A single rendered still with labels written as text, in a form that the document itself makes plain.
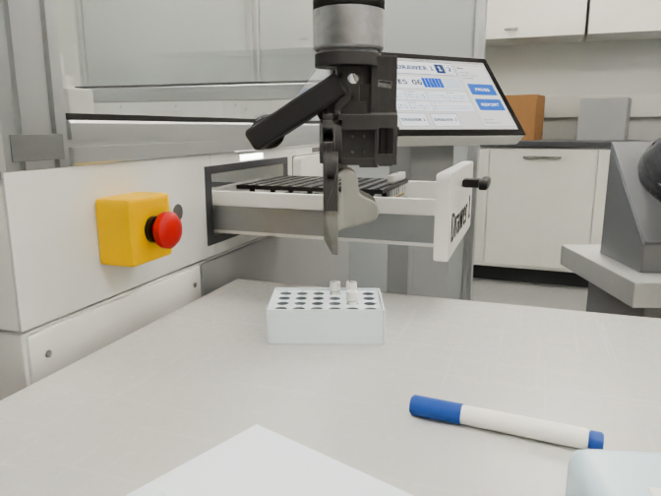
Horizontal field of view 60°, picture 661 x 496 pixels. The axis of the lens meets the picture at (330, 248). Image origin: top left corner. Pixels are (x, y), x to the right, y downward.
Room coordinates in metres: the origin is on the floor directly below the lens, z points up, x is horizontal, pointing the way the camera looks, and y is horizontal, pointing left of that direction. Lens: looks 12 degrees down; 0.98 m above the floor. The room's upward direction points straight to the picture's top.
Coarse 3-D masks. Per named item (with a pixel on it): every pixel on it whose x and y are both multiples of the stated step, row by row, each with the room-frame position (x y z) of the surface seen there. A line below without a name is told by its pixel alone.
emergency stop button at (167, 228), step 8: (160, 216) 0.60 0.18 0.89; (168, 216) 0.60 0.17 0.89; (176, 216) 0.61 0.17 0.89; (152, 224) 0.60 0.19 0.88; (160, 224) 0.59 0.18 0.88; (168, 224) 0.59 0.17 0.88; (176, 224) 0.61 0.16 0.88; (152, 232) 0.60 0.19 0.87; (160, 232) 0.59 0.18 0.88; (168, 232) 0.59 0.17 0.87; (176, 232) 0.60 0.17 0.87; (160, 240) 0.59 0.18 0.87; (168, 240) 0.59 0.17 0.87; (176, 240) 0.60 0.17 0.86; (168, 248) 0.60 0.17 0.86
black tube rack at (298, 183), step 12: (264, 180) 0.93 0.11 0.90; (276, 180) 0.92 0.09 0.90; (288, 180) 0.91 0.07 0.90; (300, 180) 0.93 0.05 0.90; (312, 180) 0.92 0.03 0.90; (360, 180) 0.92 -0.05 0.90; (372, 180) 0.92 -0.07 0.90; (384, 180) 0.92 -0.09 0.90; (288, 192) 0.99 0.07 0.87; (312, 192) 0.83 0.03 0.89
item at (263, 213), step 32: (224, 192) 0.81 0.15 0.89; (256, 192) 0.80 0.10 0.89; (320, 192) 1.02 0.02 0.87; (416, 192) 0.96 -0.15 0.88; (224, 224) 0.81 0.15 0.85; (256, 224) 0.79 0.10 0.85; (288, 224) 0.78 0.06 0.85; (320, 224) 0.76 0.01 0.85; (384, 224) 0.73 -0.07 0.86; (416, 224) 0.72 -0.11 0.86
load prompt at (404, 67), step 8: (400, 64) 1.75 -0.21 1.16; (408, 64) 1.76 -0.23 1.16; (416, 64) 1.77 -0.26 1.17; (424, 64) 1.79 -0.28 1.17; (432, 64) 1.80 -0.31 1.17; (440, 64) 1.82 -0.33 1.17; (448, 64) 1.83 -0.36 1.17; (400, 72) 1.72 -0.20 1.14; (408, 72) 1.74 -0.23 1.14; (416, 72) 1.75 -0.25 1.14; (424, 72) 1.76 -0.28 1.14; (432, 72) 1.78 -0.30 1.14; (440, 72) 1.79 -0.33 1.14; (448, 72) 1.81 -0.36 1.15
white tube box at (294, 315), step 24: (288, 288) 0.65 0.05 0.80; (312, 288) 0.65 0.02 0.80; (360, 288) 0.65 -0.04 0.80; (288, 312) 0.57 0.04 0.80; (312, 312) 0.57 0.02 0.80; (336, 312) 0.57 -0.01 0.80; (360, 312) 0.57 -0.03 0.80; (384, 312) 0.57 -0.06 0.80; (288, 336) 0.57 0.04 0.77; (312, 336) 0.57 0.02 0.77; (336, 336) 0.57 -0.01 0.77; (360, 336) 0.57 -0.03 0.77; (384, 336) 0.57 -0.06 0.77
